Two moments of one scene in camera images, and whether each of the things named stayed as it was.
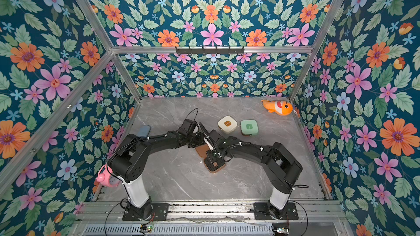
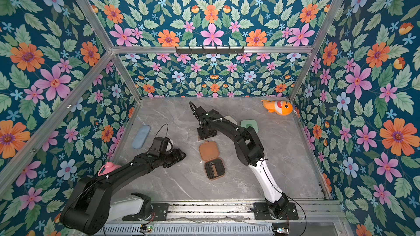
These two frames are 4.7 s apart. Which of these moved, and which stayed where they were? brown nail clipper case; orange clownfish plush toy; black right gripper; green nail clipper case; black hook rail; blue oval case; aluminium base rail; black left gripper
Moved: brown nail clipper case; black right gripper; black left gripper
Stayed: orange clownfish plush toy; green nail clipper case; aluminium base rail; black hook rail; blue oval case
